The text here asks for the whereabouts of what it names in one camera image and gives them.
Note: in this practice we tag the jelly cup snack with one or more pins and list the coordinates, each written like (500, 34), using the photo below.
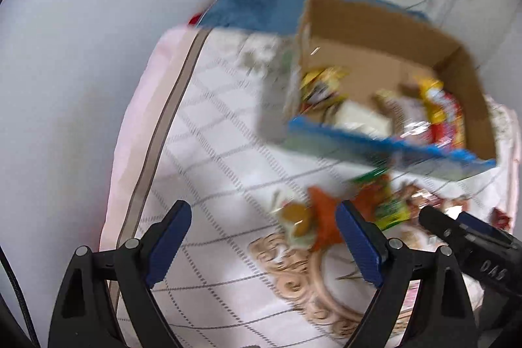
(298, 223)

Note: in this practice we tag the cardboard milk carton box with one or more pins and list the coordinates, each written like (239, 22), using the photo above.
(391, 87)

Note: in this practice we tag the cookie snack white packet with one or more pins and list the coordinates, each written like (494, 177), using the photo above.
(416, 197)

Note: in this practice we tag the red triangular snack packet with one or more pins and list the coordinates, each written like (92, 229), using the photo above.
(501, 220)

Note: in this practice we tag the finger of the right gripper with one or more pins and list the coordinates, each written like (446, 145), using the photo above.
(445, 228)
(483, 228)

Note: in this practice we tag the orange snack bag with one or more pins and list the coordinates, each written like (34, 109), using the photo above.
(324, 207)

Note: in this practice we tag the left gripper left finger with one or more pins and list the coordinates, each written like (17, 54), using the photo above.
(84, 315)

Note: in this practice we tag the green gumball candy bag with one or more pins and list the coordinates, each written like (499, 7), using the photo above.
(392, 210)

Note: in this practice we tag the yellow snack bag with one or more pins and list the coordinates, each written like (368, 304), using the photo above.
(320, 89)

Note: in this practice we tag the yellow red chips bag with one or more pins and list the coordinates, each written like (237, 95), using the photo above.
(444, 112)

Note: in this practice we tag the white patterned bed quilt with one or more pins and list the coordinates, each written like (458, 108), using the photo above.
(206, 125)

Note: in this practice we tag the white paper box inside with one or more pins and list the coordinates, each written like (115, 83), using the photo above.
(354, 117)

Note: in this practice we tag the blue bed blanket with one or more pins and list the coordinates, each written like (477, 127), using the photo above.
(279, 17)

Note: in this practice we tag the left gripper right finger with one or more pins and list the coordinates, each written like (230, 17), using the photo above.
(442, 314)

